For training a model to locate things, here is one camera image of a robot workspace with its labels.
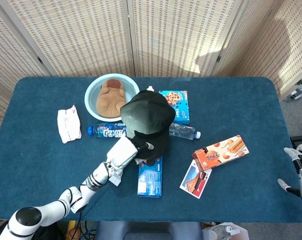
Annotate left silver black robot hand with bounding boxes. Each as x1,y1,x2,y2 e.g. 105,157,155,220
106,136,155,169

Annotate white pink tissue pack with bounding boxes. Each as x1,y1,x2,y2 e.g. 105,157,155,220
57,104,82,144

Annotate blue Pepsi bottle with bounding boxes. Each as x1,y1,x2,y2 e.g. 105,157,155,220
87,122,128,139

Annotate blue floor cables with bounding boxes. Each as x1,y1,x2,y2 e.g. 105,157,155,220
80,221,97,240

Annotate orange wafer roll box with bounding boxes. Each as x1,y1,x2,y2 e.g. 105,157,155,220
191,134,250,173

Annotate brown capybara plush toy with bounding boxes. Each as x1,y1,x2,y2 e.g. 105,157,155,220
95,78,128,118

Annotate clear plastic container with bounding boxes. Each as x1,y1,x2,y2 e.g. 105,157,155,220
202,223,249,240

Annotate blue Oreo cookie box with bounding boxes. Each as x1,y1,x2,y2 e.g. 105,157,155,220
137,156,164,198

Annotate blue chocolate chip cookie box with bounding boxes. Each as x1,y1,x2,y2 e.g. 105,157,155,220
158,89,191,126

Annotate white chocolate bar box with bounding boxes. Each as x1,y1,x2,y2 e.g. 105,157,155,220
179,159,213,200

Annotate woven folding screen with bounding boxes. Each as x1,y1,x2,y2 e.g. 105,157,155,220
0,0,302,151

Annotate black baseball cap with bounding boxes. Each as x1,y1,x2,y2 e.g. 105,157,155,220
119,90,176,161

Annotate black box with grey shoe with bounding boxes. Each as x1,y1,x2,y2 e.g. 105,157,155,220
290,134,302,155

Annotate light blue plastic basin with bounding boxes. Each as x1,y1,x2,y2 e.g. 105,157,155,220
84,73,141,120

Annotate clear water bottle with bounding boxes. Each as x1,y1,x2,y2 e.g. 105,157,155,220
168,122,202,141

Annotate blue grey chair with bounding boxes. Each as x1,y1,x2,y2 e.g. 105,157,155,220
94,221,203,240

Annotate white electronics board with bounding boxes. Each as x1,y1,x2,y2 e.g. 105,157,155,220
288,77,302,101

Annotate white snack bag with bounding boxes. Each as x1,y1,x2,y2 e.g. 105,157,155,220
108,169,124,187

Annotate dark blue table cloth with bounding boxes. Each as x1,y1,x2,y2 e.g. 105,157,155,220
0,76,302,223

